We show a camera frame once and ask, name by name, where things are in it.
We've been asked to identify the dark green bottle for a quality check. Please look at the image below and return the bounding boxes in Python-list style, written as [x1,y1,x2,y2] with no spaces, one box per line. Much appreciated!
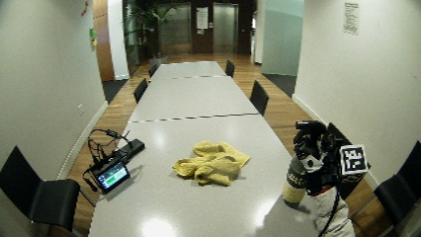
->
[281,155,307,209]

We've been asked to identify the white marker cube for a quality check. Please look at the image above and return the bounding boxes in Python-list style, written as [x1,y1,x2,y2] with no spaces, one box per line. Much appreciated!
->
[338,143,370,184]

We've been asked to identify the yellow cloth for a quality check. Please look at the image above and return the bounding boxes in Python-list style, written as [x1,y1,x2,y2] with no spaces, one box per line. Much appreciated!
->
[170,140,251,188]

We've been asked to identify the metal lift door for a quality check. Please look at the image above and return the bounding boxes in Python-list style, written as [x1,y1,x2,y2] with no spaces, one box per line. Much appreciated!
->
[211,2,239,54]
[157,2,193,55]

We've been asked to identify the black box device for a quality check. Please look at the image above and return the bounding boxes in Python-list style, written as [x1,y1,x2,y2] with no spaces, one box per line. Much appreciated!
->
[111,137,147,163]

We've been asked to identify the grey plant pot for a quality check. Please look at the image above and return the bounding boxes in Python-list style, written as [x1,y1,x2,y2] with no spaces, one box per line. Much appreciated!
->
[147,55,169,67]

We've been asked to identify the white paper notice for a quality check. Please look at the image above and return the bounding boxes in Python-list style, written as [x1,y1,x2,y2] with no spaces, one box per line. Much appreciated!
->
[194,6,210,36]

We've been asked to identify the small black tablet screen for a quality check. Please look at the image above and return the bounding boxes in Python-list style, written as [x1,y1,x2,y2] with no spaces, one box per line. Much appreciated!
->
[93,160,133,195]

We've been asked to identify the tall green plant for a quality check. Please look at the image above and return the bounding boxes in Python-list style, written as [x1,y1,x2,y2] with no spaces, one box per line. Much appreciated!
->
[123,0,177,61]

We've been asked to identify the black glove cable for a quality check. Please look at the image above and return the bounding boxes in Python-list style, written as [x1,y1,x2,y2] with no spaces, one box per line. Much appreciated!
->
[317,184,345,237]

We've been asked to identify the white wall poster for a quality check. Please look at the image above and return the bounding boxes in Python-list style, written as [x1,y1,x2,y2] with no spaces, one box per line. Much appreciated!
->
[342,2,361,37]

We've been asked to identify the black cable bundle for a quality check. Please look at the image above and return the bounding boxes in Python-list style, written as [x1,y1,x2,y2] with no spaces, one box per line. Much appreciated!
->
[81,127,133,193]

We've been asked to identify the green and yellow wall sign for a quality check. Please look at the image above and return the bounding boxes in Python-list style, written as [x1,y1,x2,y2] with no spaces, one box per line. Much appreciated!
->
[87,27,98,47]

